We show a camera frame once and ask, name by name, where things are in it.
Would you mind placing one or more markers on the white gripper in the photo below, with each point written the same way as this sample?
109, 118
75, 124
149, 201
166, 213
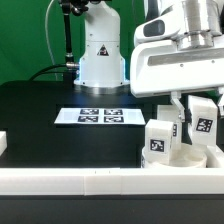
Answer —
180, 48

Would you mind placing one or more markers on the white round stool seat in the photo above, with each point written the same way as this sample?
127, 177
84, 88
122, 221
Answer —
186, 157

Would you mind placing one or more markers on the white marker sheet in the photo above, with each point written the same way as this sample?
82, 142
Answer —
100, 116

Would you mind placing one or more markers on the white U-shaped obstacle wall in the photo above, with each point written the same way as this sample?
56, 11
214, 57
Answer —
68, 161

